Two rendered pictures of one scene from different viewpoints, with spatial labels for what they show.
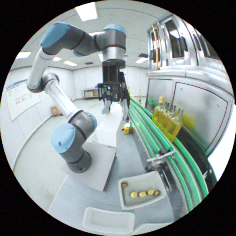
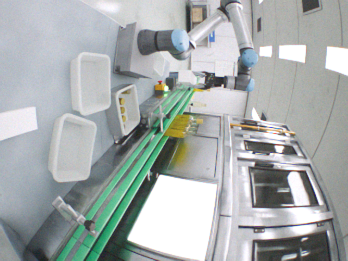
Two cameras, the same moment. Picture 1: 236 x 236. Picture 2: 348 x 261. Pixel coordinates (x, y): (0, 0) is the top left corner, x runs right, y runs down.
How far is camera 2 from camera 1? 0.60 m
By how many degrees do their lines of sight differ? 27
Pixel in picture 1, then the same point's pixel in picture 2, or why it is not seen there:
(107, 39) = (240, 81)
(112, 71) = (221, 81)
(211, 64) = (241, 171)
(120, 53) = (230, 86)
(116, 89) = (211, 82)
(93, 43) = (241, 72)
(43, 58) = (240, 45)
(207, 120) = (191, 162)
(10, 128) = not seen: outside the picture
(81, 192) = (107, 44)
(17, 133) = not seen: outside the picture
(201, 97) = (208, 156)
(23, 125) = not seen: outside the picture
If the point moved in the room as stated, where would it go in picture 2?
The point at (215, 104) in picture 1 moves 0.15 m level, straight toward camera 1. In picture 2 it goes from (207, 167) to (211, 149)
